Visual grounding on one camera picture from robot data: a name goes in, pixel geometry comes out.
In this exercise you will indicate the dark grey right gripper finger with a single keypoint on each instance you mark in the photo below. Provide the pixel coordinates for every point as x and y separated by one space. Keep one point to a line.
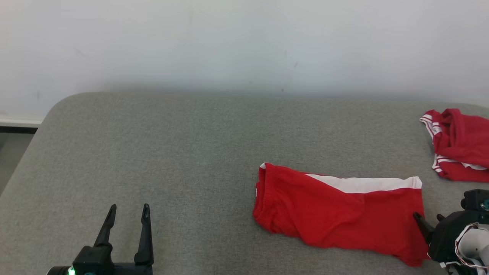
440 218
424 227

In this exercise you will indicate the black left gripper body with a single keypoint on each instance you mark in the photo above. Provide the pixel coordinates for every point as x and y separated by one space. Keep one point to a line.
95 261

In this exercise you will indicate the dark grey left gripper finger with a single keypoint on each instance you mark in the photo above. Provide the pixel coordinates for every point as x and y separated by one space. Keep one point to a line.
145 236
107 227

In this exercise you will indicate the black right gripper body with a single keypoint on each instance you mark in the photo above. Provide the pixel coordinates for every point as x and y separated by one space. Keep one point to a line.
445 240

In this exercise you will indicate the red basketball jersey white trim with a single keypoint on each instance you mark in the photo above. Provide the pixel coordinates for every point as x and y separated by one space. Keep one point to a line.
462 149

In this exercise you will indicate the red shorts white side stripe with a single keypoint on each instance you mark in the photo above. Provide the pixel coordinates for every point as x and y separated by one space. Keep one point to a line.
336 217

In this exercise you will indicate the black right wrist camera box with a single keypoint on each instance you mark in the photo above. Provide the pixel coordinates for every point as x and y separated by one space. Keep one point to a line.
475 200

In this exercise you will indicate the white black wall baseboard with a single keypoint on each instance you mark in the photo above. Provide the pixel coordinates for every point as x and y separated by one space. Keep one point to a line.
19 126

